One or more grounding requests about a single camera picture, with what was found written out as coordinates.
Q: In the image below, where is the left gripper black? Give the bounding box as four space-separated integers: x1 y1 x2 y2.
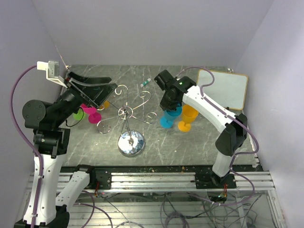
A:
53 70 117 126

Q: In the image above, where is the orange wine glass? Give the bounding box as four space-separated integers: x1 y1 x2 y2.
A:
98 101 110 111
178 104 199 132

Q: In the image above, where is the blue plastic wine glass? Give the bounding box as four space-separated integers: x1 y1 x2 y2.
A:
160 106 182 129

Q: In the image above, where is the pink plastic wine glass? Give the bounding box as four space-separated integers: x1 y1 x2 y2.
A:
80 104 102 124

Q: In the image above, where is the green plastic wine glass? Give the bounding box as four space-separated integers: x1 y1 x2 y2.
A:
73 107 86 121

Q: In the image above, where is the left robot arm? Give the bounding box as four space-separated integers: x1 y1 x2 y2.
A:
14 72 117 228

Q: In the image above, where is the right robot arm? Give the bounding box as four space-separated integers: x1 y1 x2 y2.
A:
154 70 247 188

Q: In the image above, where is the chrome wine glass rack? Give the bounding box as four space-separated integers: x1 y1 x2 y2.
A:
96 85 159 158

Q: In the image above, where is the green white marker pen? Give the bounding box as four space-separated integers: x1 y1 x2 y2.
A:
140 78 151 87

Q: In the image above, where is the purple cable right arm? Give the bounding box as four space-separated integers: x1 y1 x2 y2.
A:
177 66 260 206

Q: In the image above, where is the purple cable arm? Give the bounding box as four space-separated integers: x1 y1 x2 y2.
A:
177 66 260 206
9 66 45 228

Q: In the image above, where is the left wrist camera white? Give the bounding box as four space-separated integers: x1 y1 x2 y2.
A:
37 60 67 88

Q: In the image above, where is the small whiteboard wooden frame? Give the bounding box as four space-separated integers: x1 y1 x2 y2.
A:
203 70 248 111

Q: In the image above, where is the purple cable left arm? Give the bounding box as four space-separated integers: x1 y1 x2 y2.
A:
9 66 45 228

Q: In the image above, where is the aluminium mounting rail frame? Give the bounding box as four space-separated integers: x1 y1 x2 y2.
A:
14 166 285 228

